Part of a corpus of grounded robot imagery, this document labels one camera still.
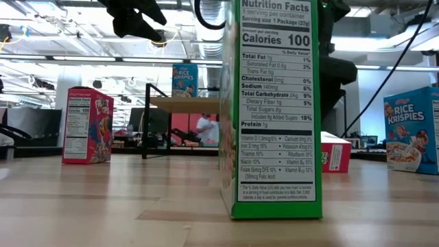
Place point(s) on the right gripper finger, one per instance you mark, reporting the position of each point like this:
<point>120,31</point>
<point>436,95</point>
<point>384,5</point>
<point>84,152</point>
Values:
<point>337,82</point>

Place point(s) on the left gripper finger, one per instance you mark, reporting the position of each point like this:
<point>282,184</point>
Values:
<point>137,29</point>
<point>137,7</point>

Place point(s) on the blue Rice Krispies cereal box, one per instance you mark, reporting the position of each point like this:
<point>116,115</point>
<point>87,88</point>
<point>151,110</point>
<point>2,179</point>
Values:
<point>184,80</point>
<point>411,116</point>

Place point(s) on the red Froot Loops cereal box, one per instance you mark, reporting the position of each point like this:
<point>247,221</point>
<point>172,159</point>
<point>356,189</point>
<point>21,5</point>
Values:
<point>337,154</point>
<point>85,130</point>

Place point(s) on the background black robot arm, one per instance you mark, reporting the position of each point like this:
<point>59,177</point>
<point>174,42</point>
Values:
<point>183,135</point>

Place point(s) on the green Apple Jacks cereal box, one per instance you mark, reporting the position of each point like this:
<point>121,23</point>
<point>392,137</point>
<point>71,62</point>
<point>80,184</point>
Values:
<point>274,103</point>

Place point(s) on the black computer monitor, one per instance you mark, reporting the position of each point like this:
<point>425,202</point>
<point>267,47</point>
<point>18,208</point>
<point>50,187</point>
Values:
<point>152,120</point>

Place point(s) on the person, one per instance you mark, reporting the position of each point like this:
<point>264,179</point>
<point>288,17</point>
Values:
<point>207,130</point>

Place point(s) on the large black screen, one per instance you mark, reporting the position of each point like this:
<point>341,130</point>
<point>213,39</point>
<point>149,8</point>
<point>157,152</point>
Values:
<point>34,123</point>

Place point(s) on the silver ventilation duct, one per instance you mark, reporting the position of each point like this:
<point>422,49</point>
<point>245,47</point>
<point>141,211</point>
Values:
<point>212,44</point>

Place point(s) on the wooden shelf with black frame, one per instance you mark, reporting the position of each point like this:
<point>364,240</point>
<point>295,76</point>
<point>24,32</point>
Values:
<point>185,104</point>

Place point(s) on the black aluminium table frame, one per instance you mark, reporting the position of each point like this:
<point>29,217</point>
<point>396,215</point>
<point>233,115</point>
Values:
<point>34,152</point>

